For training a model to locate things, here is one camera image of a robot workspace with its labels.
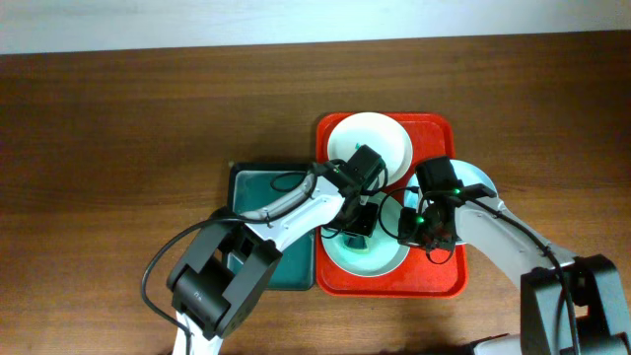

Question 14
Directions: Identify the yellow green sponge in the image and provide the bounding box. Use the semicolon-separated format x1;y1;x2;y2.
343;236;369;252

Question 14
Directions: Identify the pale green plate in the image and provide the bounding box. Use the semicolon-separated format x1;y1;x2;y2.
320;192;409;277

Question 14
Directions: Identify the light blue plate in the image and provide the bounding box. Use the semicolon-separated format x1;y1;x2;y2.
404;159;497;246

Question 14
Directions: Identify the white plate with green stain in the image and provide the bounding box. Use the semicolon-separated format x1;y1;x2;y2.
326;112;413;186

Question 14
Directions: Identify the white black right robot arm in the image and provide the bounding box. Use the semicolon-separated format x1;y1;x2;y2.
398;183;630;354

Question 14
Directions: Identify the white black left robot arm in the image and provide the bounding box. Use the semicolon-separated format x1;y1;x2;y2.
167;160;387;354

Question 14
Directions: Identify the red plastic tray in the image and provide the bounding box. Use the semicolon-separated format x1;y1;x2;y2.
315;112;468;298

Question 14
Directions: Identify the dark green water tray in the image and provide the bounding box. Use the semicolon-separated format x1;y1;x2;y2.
228;163;316;291

